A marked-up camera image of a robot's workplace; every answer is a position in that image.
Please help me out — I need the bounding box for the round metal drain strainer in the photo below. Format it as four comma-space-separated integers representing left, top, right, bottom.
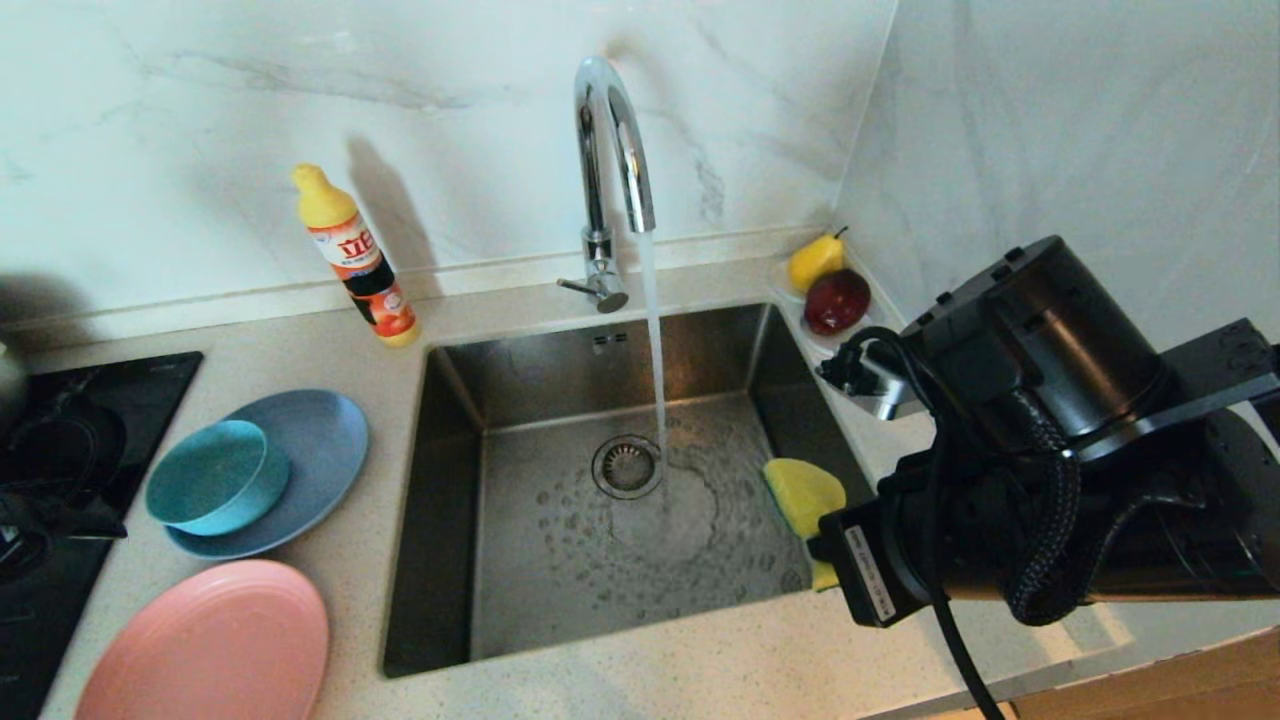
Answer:
591, 435, 665, 500

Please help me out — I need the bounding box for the pink plate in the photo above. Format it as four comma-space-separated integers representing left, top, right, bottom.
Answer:
75, 559, 330, 720

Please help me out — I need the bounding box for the dark red apple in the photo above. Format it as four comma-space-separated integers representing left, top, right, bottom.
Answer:
803, 269, 871, 337

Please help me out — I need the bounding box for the yellow pear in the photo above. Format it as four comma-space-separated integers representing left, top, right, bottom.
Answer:
787, 227, 849, 295

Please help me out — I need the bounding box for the black glass cooktop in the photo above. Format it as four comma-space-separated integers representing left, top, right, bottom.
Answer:
0, 352, 204, 720

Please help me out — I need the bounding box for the small white dish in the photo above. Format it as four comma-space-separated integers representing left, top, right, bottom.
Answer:
768, 258, 878, 358

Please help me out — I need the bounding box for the running water stream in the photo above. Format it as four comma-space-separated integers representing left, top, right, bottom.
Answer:
638, 232, 675, 513

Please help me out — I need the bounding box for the stainless steel sink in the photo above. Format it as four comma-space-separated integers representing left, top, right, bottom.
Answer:
382, 303, 881, 679

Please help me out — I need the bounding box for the chrome gooseneck faucet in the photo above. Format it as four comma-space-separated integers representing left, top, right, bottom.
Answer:
558, 57, 657, 316

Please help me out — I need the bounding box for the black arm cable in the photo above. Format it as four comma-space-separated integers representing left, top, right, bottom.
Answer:
833, 327, 1007, 720

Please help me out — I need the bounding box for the blue-grey plate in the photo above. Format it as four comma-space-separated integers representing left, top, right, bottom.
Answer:
164, 389, 370, 559

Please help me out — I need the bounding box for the yellow green sponge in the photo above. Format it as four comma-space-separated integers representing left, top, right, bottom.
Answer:
762, 458, 849, 593

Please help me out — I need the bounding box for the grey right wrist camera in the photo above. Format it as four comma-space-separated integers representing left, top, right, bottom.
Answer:
816, 335, 928, 422

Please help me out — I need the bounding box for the teal bowl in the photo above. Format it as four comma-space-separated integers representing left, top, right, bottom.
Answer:
145, 420, 292, 536

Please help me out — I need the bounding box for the black braided cable sleeve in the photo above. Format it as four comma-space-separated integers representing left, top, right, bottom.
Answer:
1003, 388, 1084, 628

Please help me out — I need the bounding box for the yellow-capped detergent bottle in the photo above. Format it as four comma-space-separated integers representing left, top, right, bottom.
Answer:
292, 164, 422, 349

